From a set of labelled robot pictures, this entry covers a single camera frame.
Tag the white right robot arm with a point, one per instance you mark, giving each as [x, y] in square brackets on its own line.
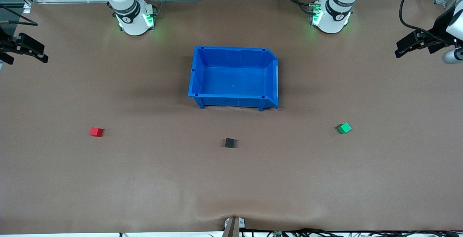
[134, 23]

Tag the red cube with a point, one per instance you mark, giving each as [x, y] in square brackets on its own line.
[96, 132]

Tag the blue plastic storage bin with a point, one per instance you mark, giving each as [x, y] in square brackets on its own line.
[231, 81]

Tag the metal table edge clamp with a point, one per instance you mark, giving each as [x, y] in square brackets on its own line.
[234, 226]

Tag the green cube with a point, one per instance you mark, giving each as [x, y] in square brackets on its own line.
[344, 128]

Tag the fabric table cover mat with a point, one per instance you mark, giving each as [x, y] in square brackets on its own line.
[144, 179]

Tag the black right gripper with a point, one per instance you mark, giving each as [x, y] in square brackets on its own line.
[4, 44]

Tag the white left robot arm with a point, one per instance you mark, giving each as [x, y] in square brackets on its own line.
[334, 20]

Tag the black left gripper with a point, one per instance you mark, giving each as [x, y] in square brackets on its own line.
[440, 28]

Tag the black cube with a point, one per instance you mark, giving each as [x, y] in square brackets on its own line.
[229, 143]

